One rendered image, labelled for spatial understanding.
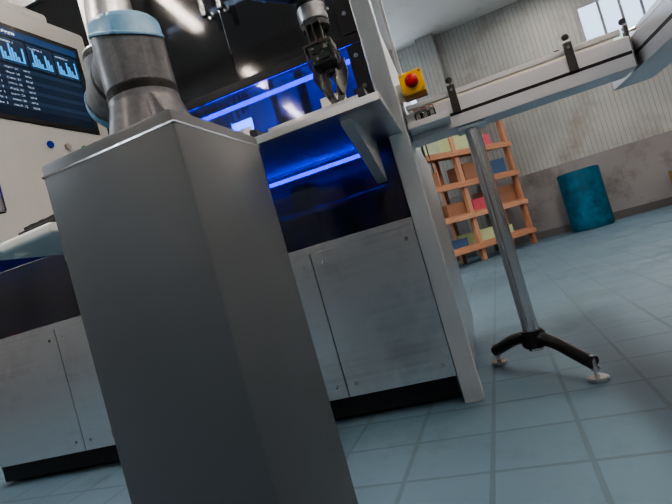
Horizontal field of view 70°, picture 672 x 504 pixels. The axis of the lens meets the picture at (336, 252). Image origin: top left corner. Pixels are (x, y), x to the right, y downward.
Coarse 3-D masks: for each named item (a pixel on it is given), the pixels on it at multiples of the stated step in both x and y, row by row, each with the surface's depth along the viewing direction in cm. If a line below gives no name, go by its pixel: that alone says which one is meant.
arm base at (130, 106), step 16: (128, 80) 75; (144, 80) 76; (160, 80) 77; (112, 96) 76; (128, 96) 75; (144, 96) 75; (160, 96) 76; (176, 96) 79; (112, 112) 76; (128, 112) 74; (144, 112) 74; (112, 128) 75
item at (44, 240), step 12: (36, 228) 115; (48, 228) 113; (12, 240) 118; (24, 240) 116; (36, 240) 116; (48, 240) 119; (60, 240) 123; (12, 252) 121; (24, 252) 130; (36, 252) 131; (48, 252) 136; (60, 252) 141
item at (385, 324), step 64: (320, 256) 157; (384, 256) 152; (448, 256) 176; (64, 320) 186; (320, 320) 158; (384, 320) 153; (0, 384) 196; (64, 384) 187; (384, 384) 154; (0, 448) 198; (64, 448) 189
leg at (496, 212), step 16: (464, 128) 155; (480, 128) 161; (480, 144) 156; (480, 160) 156; (480, 176) 157; (496, 192) 156; (496, 208) 156; (496, 224) 156; (496, 240) 158; (512, 240) 156; (512, 256) 155; (512, 272) 156; (512, 288) 157; (528, 304) 155; (528, 320) 155
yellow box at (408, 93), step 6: (408, 72) 146; (414, 72) 146; (420, 72) 145; (402, 78) 147; (420, 78) 145; (402, 84) 147; (420, 84) 146; (402, 90) 147; (408, 90) 147; (414, 90) 146; (420, 90) 146; (426, 90) 147; (408, 96) 147; (414, 96) 149; (420, 96) 151
